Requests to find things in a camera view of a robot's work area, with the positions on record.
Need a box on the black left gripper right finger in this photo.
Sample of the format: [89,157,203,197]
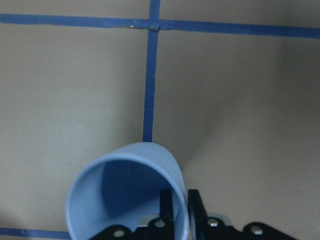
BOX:
[187,189,294,240]

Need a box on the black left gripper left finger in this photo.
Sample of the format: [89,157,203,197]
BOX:
[92,189,175,240]

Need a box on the blue cup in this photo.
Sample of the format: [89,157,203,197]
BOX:
[65,142,189,240]

